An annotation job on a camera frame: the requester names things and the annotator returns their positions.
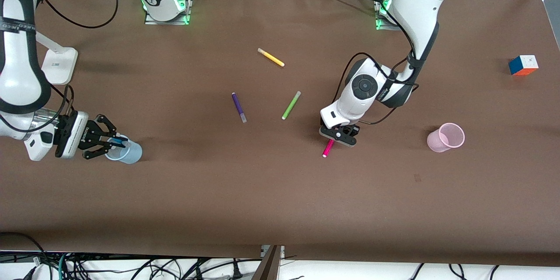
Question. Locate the brown table cover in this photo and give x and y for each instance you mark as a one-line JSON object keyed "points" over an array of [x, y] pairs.
{"points": [[280, 183]]}

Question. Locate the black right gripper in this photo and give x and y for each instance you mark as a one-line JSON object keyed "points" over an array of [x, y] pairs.
{"points": [[64, 134]]}

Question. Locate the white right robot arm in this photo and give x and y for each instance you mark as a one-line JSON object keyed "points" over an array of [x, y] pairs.
{"points": [[17, 52]]}

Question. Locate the green marker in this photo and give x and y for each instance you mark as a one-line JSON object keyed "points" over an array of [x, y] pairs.
{"points": [[291, 106]]}

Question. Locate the purple marker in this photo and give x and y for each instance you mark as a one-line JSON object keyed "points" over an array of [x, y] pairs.
{"points": [[237, 105]]}

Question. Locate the colourful puzzle cube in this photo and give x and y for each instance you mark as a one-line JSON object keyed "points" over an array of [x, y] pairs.
{"points": [[523, 65]]}

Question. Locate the pink marker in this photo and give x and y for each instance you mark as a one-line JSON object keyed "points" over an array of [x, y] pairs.
{"points": [[327, 151]]}

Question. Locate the white camera stand base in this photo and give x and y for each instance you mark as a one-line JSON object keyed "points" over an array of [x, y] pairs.
{"points": [[59, 68]]}

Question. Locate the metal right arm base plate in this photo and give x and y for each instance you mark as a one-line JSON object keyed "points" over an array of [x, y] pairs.
{"points": [[189, 4]]}

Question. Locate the blue marker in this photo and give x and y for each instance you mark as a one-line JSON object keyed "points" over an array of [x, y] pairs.
{"points": [[117, 143]]}

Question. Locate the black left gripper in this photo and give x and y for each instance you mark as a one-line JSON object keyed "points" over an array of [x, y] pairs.
{"points": [[354, 132]]}

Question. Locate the light blue plastic cup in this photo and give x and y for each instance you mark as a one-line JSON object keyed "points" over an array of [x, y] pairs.
{"points": [[133, 155]]}

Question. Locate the pink plastic cup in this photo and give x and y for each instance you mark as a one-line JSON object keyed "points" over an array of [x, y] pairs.
{"points": [[433, 142]]}

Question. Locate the brown wooden beam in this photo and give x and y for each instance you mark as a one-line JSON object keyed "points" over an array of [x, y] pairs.
{"points": [[267, 267]]}

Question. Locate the yellow marker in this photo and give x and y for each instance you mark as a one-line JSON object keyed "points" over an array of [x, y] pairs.
{"points": [[271, 57]]}

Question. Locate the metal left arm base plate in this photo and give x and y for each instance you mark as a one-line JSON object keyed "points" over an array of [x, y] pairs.
{"points": [[379, 24]]}

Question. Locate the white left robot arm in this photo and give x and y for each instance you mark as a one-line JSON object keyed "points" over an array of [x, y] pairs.
{"points": [[420, 4]]}

